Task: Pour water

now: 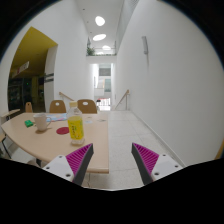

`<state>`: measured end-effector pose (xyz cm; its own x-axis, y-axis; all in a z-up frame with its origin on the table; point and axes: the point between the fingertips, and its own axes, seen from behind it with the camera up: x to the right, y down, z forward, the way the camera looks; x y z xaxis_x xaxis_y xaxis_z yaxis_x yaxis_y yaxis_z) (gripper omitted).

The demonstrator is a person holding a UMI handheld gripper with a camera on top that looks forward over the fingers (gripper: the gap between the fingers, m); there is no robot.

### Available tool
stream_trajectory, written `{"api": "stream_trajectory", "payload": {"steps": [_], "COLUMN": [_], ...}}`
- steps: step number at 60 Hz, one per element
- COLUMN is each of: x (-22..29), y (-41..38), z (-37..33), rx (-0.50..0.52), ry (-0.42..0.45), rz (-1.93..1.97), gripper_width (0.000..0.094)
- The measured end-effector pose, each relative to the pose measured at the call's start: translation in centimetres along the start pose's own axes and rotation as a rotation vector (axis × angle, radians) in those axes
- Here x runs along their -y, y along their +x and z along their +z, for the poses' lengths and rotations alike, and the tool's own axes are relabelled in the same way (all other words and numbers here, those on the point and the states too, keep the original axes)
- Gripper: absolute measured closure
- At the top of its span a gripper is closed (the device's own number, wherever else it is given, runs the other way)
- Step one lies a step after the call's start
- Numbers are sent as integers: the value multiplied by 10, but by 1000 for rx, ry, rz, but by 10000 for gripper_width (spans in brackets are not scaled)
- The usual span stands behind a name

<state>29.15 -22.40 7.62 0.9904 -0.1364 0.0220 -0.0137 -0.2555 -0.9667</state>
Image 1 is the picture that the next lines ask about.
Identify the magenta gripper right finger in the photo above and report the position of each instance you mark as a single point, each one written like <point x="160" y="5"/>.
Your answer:
<point x="153" y="166"/>

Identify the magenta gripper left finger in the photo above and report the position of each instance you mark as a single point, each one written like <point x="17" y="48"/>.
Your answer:
<point x="73" y="166"/>

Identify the red round coaster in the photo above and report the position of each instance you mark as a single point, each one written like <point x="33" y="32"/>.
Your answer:
<point x="62" y="130"/>

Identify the yellow label drink bottle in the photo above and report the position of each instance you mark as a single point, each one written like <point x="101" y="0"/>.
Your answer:
<point x="75" y="124"/>

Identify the light blue paper sheet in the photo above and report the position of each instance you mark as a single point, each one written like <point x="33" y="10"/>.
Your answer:
<point x="56" y="117"/>

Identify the white ceramic mug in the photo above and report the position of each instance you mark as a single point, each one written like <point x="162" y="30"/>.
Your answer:
<point x="42" y="121"/>

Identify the wooden chair right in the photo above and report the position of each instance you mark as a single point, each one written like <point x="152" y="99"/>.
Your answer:
<point x="87" y="106"/>

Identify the wooden chair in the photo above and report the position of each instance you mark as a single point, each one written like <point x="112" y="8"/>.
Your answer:
<point x="28" y="107"/>
<point x="87" y="106"/>
<point x="57" y="106"/>

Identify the wooden chair middle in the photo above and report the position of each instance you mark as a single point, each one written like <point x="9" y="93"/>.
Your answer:
<point x="57" y="106"/>

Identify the small green box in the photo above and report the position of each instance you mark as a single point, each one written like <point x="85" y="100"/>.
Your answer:
<point x="28" y="123"/>

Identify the wooden stair handrail left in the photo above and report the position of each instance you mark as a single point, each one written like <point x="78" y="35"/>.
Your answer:
<point x="64" y="95"/>

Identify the wooden stair handrail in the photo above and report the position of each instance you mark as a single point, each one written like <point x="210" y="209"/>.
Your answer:
<point x="64" y="95"/>
<point x="125" y="99"/>

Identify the wooden chair left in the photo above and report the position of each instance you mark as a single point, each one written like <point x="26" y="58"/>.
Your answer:
<point x="28" y="107"/>

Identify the wooden stair handrail right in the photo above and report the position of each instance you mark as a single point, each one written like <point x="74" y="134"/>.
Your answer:
<point x="125" y="99"/>

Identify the balcony potted plant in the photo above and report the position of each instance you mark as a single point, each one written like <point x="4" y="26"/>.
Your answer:
<point x="90" y="51"/>

